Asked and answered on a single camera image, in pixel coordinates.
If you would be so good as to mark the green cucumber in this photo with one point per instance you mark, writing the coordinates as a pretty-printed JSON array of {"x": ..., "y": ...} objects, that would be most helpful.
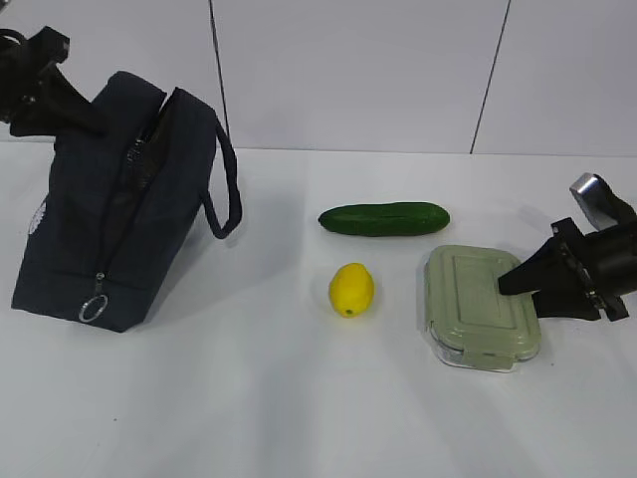
[{"x": 397, "y": 219}]

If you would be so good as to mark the navy blue lunch bag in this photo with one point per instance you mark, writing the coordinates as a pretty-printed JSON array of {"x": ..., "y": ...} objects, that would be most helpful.
[{"x": 120, "y": 205}]

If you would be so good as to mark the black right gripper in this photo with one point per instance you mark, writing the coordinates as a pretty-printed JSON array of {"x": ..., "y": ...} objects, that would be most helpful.
[{"x": 604, "y": 263}]

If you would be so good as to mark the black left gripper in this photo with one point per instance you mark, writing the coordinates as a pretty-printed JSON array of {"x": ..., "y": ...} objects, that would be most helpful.
[{"x": 36, "y": 98}]

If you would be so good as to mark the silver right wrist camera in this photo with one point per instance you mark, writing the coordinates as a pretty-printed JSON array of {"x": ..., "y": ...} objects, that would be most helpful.
[{"x": 599, "y": 204}]

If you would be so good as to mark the yellow lemon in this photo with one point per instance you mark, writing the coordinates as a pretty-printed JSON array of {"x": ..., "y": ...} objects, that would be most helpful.
[{"x": 351, "y": 290}]

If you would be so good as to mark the green lidded glass container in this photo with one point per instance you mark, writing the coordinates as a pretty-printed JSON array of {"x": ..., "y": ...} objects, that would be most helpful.
[{"x": 468, "y": 322}]

